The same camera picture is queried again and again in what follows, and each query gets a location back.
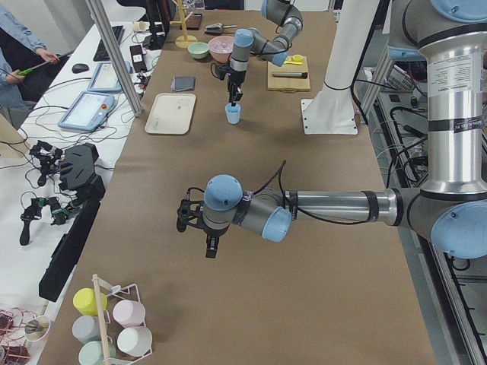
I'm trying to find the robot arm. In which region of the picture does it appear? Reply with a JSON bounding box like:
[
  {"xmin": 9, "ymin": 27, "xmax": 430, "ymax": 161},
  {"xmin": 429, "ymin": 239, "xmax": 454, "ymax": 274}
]
[
  {"xmin": 196, "ymin": 1, "xmax": 486, "ymax": 259},
  {"xmin": 225, "ymin": 0, "xmax": 304, "ymax": 112}
]

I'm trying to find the mint cup on rack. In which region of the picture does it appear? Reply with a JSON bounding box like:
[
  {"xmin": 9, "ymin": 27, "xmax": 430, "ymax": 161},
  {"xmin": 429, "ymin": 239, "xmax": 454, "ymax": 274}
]
[{"xmin": 78, "ymin": 341, "xmax": 104, "ymax": 365}]

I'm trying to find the light blue cup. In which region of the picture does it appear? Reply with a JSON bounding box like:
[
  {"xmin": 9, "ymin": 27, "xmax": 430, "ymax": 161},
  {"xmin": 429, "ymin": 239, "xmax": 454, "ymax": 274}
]
[{"xmin": 224, "ymin": 103, "xmax": 241, "ymax": 125}]

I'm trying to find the yellow cup on rack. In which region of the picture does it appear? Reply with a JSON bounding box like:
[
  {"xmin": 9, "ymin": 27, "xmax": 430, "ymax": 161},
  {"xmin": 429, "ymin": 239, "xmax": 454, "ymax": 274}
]
[{"xmin": 72, "ymin": 287, "xmax": 98, "ymax": 316}]

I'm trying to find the cream rabbit tray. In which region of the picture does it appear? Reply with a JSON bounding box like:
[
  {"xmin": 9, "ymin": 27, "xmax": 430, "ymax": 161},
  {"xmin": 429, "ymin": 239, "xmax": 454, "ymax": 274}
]
[{"xmin": 145, "ymin": 93, "xmax": 196, "ymax": 135}]

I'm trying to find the aluminium frame post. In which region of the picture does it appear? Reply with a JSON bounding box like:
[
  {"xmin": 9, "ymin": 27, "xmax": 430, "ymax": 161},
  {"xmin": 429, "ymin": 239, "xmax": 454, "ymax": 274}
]
[{"xmin": 85, "ymin": 0, "xmax": 142, "ymax": 117}]

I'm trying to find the white cup on rack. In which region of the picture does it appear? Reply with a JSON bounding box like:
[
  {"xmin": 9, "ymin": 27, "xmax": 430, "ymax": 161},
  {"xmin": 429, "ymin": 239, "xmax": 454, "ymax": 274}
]
[{"xmin": 117, "ymin": 326, "xmax": 152, "ymax": 357}]

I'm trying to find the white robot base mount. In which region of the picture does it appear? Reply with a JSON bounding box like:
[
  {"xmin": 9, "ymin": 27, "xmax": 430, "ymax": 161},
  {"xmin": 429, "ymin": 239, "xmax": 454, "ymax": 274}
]
[{"xmin": 301, "ymin": 0, "xmax": 380, "ymax": 135}]

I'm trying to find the green bowl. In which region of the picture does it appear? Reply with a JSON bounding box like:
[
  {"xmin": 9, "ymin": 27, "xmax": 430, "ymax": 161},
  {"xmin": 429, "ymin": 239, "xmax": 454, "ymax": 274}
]
[{"xmin": 187, "ymin": 42, "xmax": 209, "ymax": 60}]

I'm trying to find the pink bowl of ice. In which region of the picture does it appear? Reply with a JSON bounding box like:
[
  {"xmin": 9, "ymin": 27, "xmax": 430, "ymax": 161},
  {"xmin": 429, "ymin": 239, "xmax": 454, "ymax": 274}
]
[{"xmin": 208, "ymin": 36, "xmax": 234, "ymax": 64}]

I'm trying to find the grey cup on rack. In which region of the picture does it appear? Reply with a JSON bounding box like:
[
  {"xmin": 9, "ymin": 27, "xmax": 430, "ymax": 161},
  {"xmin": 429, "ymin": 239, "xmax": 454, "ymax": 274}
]
[{"xmin": 72, "ymin": 316, "xmax": 101, "ymax": 344}]

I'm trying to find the steel ice scoop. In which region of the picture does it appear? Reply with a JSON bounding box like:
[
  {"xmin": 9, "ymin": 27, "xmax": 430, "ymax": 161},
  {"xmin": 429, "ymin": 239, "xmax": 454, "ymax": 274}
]
[{"xmin": 205, "ymin": 23, "xmax": 237, "ymax": 34}]

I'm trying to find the teach pendant tablet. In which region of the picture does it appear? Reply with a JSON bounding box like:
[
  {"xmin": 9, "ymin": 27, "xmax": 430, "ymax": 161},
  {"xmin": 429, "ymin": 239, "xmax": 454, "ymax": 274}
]
[
  {"xmin": 88, "ymin": 62, "xmax": 123, "ymax": 94},
  {"xmin": 58, "ymin": 91, "xmax": 115, "ymax": 132}
]

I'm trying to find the pink cup on rack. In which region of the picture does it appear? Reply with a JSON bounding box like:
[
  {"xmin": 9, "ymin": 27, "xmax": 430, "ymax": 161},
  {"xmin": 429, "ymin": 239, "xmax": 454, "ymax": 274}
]
[{"xmin": 113, "ymin": 300, "xmax": 146, "ymax": 328}]

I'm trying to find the white wire cup rack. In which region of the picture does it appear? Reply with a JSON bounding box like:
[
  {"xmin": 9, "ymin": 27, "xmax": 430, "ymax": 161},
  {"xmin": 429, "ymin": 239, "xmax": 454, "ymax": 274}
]
[{"xmin": 92, "ymin": 274, "xmax": 153, "ymax": 364}]

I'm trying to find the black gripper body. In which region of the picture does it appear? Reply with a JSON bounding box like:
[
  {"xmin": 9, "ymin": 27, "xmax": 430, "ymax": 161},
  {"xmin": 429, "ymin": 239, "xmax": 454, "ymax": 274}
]
[
  {"xmin": 202, "ymin": 219, "xmax": 231, "ymax": 237},
  {"xmin": 228, "ymin": 69, "xmax": 246, "ymax": 94}
]

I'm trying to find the wooden cup stand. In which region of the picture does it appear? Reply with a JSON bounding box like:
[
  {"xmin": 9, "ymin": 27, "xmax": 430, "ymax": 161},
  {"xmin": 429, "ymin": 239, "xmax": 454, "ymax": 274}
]
[{"xmin": 170, "ymin": 0, "xmax": 197, "ymax": 49}]

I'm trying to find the wooden cutting board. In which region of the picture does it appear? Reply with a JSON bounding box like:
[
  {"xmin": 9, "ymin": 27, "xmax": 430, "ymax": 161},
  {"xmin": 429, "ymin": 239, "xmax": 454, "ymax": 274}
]
[{"xmin": 267, "ymin": 60, "xmax": 310, "ymax": 91}]

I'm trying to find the grey folded cloth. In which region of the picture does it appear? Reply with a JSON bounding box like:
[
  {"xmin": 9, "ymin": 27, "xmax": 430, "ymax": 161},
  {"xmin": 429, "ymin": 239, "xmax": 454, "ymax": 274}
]
[{"xmin": 171, "ymin": 76, "xmax": 196, "ymax": 92}]

